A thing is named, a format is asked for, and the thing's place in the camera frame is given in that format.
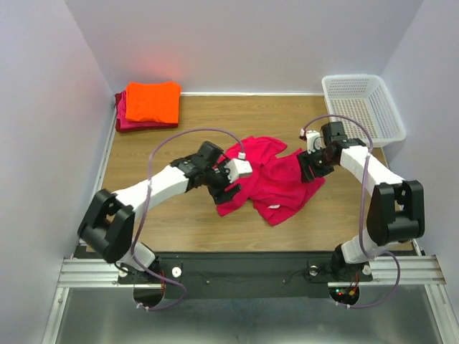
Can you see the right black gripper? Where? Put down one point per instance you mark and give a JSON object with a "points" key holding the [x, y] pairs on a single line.
{"points": [[304, 160]]}

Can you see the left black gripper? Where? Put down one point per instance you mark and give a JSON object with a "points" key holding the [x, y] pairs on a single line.
{"points": [[227, 195]]}

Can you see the crimson t shirt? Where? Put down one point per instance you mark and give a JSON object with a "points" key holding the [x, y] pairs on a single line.
{"points": [[275, 187]]}

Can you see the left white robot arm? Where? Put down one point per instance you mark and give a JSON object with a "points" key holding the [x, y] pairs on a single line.
{"points": [[108, 224]]}

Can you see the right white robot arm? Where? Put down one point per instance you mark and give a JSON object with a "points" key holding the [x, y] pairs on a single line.
{"points": [[395, 212]]}

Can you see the white plastic basket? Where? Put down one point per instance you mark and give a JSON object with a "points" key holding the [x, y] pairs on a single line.
{"points": [[365, 99]]}

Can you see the folded orange t shirt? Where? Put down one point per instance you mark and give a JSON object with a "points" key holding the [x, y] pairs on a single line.
{"points": [[157, 103]]}

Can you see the folded pink t shirt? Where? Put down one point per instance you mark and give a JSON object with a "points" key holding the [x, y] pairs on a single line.
{"points": [[123, 114]]}

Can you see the folded dark red t shirt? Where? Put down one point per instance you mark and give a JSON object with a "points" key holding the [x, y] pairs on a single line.
{"points": [[120, 129]]}

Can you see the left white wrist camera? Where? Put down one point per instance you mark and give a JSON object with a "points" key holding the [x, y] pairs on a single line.
{"points": [[238, 167]]}

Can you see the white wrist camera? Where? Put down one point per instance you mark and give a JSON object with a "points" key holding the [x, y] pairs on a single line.
{"points": [[238, 167], [313, 140]]}

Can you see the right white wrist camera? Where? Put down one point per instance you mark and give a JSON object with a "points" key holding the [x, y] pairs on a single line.
{"points": [[313, 140]]}

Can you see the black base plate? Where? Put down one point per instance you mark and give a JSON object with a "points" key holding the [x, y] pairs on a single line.
{"points": [[231, 275]]}

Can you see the aluminium frame rail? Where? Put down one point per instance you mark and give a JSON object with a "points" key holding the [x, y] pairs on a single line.
{"points": [[96, 303]]}

